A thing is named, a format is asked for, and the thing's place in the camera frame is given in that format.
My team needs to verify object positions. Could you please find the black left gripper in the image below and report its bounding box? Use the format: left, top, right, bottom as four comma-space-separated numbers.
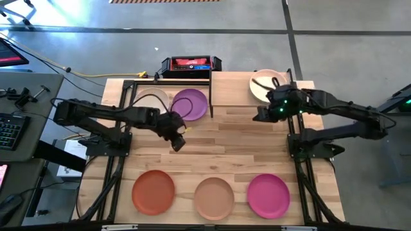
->
150, 107, 187, 153

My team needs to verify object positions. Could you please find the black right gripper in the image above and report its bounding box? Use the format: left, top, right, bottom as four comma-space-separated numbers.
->
252, 85, 304, 124

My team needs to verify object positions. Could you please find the cream plate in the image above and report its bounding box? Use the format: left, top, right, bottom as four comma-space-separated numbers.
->
249, 69, 289, 104

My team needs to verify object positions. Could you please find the purple plate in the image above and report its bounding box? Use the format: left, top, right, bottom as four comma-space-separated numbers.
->
171, 89, 209, 122

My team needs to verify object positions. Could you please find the orange plate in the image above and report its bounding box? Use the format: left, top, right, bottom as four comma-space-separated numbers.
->
131, 169, 176, 216

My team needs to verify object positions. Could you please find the tan plate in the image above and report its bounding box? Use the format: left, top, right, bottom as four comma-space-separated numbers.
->
193, 176, 235, 221

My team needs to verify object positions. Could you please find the magenta plate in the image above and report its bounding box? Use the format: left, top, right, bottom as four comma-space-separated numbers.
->
246, 173, 291, 219

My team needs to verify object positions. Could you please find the wooden shelf with black legs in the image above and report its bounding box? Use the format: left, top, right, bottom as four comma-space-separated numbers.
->
207, 68, 296, 119

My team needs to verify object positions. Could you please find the red black power station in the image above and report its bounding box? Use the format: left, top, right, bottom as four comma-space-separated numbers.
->
160, 55, 223, 80

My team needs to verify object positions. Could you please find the white printed box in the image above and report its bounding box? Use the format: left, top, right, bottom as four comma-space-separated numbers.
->
57, 139, 88, 178

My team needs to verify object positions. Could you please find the black flat bar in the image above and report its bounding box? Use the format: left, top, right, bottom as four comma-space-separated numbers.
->
33, 140, 87, 173

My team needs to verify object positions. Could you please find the grey metal stand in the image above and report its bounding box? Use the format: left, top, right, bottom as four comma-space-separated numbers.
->
375, 82, 411, 189

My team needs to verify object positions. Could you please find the grey desk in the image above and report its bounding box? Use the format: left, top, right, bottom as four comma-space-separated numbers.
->
0, 158, 46, 228
0, 72, 65, 163

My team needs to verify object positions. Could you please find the black desk clamp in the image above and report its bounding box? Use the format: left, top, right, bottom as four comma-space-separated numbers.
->
6, 86, 31, 108

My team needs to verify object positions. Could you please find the black backlit keyboard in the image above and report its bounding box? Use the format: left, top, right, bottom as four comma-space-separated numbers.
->
0, 112, 32, 151

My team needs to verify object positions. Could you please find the phone with red screen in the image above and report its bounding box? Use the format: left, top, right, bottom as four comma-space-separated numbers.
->
0, 164, 9, 190

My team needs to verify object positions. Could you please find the black computer mouse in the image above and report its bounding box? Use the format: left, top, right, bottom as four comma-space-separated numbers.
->
0, 194, 24, 225

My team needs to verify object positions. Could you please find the black computer monitor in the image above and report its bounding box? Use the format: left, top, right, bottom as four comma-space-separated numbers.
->
0, 37, 30, 67

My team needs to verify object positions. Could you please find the black chair base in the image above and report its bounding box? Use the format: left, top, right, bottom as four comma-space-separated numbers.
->
0, 0, 36, 26

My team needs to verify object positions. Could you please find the black aluminium extrusion frame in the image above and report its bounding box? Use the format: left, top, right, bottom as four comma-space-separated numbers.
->
0, 68, 411, 231

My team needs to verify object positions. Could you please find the yellow extension cord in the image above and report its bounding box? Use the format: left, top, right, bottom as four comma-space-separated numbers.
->
0, 31, 148, 79

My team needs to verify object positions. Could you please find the silver metal bracket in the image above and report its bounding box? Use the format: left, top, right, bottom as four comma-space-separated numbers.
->
101, 224, 139, 231
281, 225, 318, 231

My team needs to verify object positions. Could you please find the black T-handle tool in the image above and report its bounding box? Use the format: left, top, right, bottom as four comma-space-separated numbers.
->
31, 84, 51, 100

